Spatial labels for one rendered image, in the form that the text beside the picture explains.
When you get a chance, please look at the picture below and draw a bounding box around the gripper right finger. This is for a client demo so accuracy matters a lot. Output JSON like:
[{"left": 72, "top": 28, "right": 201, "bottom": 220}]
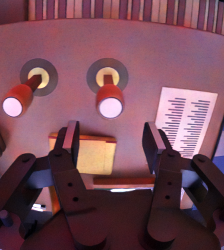
[{"left": 142, "top": 121, "right": 224, "bottom": 249}]

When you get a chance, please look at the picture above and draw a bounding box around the red stop knob white face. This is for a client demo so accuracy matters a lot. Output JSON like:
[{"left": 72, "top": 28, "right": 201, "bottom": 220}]
[
  {"left": 2, "top": 74, "right": 43, "bottom": 118},
  {"left": 95, "top": 74, "right": 125, "bottom": 120}
]

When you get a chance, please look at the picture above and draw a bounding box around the pink wooden organ body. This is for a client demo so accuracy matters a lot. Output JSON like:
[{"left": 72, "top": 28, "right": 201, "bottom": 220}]
[{"left": 0, "top": 18, "right": 224, "bottom": 179}]

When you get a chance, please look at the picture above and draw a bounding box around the yellow notepad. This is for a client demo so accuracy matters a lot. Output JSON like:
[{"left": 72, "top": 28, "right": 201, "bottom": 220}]
[{"left": 48, "top": 132, "right": 118, "bottom": 176}]

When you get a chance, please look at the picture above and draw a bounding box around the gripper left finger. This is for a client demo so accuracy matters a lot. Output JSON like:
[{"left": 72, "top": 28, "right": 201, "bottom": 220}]
[{"left": 0, "top": 120, "right": 106, "bottom": 250}]

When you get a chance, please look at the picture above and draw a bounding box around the white printed paper sheet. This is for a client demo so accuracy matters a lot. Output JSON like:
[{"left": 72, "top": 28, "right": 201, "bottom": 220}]
[{"left": 154, "top": 86, "right": 219, "bottom": 160}]

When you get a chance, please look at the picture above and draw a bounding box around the striped organ keyboard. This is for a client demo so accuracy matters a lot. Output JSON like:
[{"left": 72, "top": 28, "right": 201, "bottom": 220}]
[{"left": 27, "top": 0, "right": 224, "bottom": 39}]

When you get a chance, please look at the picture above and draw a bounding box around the orange wooden bar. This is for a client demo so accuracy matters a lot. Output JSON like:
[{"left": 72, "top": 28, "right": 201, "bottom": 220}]
[{"left": 93, "top": 176, "right": 156, "bottom": 186}]

